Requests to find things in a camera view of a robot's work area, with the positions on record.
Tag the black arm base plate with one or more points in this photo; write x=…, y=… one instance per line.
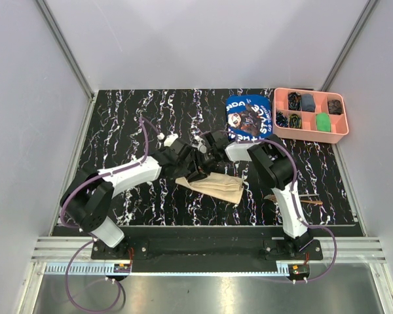
x=206, y=249

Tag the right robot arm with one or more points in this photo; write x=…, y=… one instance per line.
x=275, y=167

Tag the beige cloth napkin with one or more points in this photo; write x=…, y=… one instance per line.
x=217, y=185

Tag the black patterned roll left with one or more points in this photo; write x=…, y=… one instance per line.
x=281, y=120

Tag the black yellow patterned roll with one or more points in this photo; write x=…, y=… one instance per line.
x=294, y=121

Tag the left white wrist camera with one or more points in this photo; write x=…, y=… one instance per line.
x=168, y=139

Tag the blue printed folded cloth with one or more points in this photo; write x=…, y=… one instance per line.
x=249, y=117

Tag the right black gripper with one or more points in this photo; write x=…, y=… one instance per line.
x=200, y=171

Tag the black marble table mat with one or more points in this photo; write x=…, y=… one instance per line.
x=123, y=124

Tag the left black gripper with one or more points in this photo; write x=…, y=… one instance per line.
x=183, y=173

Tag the pink divided organizer tray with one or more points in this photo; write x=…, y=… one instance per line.
x=308, y=130

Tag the copper fork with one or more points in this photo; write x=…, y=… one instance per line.
x=272, y=198

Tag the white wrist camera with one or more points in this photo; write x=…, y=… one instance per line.
x=199, y=143
x=168, y=139

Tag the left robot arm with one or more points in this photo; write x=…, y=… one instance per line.
x=89, y=196

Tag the dark brown rolled cloth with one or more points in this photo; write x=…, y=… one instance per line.
x=335, y=107

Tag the green rolled cloth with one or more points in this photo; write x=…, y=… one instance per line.
x=323, y=122

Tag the blue-grey rolled cloth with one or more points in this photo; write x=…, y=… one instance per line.
x=308, y=103

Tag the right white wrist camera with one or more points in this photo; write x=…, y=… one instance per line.
x=199, y=143

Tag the black patterned roll top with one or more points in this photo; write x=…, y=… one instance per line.
x=294, y=101

